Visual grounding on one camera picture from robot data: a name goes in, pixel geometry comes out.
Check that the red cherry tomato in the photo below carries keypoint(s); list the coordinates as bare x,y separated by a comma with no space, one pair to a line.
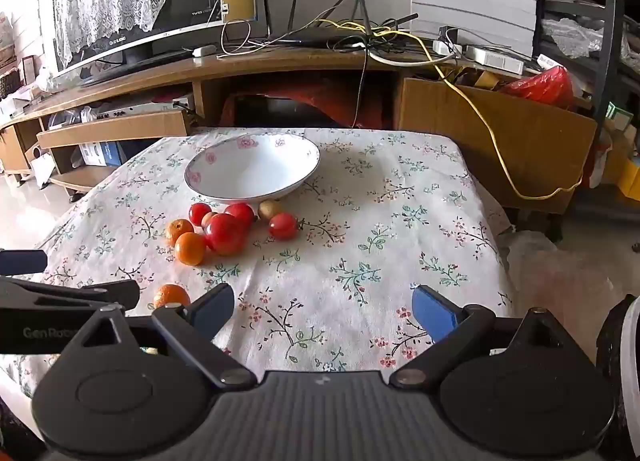
283,226
199,212
242,212

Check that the orange tangerine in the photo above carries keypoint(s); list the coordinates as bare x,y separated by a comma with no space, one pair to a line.
171,296
178,230
190,248

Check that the red cloth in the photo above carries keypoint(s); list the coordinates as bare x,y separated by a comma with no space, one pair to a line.
310,86

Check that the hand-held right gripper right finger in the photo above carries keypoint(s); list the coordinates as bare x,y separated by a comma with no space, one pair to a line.
432,313

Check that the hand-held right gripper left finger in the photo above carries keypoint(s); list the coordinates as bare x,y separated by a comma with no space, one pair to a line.
215,308

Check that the black metal shelf rack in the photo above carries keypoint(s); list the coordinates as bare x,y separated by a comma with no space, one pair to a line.
612,1

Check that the white power strip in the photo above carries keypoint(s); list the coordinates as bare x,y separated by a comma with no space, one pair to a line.
492,58

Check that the white floral porcelain bowl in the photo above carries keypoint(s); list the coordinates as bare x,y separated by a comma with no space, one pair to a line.
250,171

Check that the tan longan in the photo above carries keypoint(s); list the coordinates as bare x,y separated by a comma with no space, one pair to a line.
208,219
269,209

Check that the brown wooden television stand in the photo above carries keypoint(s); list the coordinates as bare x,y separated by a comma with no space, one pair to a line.
280,63

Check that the black router with antennas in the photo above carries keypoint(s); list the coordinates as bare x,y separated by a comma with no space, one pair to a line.
320,36

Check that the translucent plastic bag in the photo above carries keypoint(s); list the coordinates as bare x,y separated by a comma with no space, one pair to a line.
530,253

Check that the red plastic bag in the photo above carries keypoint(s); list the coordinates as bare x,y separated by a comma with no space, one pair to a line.
542,86

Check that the blue white box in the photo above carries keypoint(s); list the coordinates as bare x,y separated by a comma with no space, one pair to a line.
102,153

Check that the clear bubble wrap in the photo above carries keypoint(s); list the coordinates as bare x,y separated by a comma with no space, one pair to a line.
570,36

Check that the silver media player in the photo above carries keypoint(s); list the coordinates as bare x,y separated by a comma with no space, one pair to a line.
145,108

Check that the red apple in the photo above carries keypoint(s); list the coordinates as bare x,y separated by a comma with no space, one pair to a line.
225,235

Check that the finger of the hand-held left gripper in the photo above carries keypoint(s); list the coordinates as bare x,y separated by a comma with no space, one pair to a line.
22,262
100,293

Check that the white floral tablecloth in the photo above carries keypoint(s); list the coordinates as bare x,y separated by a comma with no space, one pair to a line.
360,241

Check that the white labelled box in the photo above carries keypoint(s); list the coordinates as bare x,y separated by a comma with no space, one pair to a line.
547,61

